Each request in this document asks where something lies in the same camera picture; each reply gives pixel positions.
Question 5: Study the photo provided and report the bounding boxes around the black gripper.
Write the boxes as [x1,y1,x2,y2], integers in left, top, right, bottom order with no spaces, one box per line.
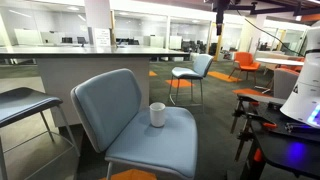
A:
[211,0,232,36]

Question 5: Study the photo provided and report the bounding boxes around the white ceramic mug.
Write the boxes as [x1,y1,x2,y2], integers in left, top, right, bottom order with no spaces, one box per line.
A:
[149,101,167,128]

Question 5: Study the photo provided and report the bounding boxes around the orange armchair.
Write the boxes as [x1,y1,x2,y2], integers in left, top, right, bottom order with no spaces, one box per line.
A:
[228,51,262,84]

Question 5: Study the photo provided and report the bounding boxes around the light blue bar stool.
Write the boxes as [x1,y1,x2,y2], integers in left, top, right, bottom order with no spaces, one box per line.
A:
[168,53,214,107]

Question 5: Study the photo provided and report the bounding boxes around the black ceiling beam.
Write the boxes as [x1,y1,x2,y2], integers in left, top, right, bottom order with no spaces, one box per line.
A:
[229,0,320,16]

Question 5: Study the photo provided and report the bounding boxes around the white round table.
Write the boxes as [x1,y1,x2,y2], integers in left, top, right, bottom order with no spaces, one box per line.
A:
[254,57,305,94]

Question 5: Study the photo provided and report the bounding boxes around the orange lounge chair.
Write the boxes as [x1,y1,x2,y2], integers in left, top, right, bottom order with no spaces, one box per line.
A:
[276,58,305,73]

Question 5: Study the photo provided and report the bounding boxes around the grey armchair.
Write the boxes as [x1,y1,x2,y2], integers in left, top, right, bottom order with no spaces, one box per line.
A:
[273,67,300,100]

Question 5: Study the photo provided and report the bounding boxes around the white paper sign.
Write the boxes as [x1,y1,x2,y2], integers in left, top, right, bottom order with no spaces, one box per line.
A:
[94,27,112,47]

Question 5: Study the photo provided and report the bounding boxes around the white square pillar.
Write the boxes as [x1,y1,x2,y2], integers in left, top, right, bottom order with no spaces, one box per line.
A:
[83,0,112,48]

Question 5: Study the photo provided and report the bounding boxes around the light blue upholstered chair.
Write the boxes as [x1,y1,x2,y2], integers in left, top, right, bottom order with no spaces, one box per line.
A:
[70,68,199,180]

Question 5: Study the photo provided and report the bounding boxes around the black folding workbench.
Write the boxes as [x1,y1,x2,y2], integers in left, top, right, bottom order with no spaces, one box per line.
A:
[229,93,320,180]

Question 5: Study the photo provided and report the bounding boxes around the grey counter table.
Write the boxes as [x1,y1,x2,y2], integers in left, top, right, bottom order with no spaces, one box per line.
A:
[0,44,190,128]

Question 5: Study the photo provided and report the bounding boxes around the dark grey bar stool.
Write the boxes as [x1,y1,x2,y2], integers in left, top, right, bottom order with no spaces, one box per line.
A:
[0,87,81,180]

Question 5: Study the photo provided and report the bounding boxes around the yellow post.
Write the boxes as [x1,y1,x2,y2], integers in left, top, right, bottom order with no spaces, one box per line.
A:
[214,33,224,62]

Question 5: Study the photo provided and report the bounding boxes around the black cable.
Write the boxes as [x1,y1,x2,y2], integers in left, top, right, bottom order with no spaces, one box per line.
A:
[236,9,305,57]

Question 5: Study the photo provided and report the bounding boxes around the orange clamp handle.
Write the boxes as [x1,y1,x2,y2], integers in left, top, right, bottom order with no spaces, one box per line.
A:
[262,122,278,130]
[253,147,264,164]

